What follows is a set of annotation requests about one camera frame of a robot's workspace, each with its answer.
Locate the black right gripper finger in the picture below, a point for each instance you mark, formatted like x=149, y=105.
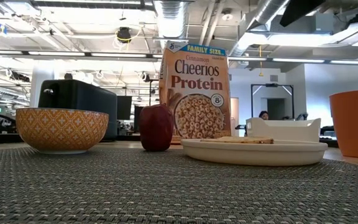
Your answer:
x=303, y=7

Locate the black door frame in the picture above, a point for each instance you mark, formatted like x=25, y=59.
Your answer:
x=272, y=85

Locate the dark red apple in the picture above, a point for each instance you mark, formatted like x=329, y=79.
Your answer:
x=155, y=130

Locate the grey woven placemat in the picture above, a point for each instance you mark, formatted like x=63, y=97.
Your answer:
x=166, y=193

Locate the orange cup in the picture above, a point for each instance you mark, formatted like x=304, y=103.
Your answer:
x=356, y=124

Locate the Cinnamon Cheerios Protein cereal box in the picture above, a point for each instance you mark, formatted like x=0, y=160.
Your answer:
x=194, y=74

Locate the white rectangular tray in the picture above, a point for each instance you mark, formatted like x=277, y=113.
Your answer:
x=284, y=130

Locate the person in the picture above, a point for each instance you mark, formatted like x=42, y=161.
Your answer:
x=263, y=115

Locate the black computer monitor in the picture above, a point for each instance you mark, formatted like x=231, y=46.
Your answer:
x=124, y=107

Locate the white round plate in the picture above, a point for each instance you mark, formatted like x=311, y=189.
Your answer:
x=253, y=154

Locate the orange patterned bowl blue inside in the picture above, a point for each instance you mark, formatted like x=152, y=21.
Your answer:
x=61, y=130

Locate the black toaster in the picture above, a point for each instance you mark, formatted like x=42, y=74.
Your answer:
x=79, y=93

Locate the toast slice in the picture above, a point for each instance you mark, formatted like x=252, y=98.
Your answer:
x=238, y=140

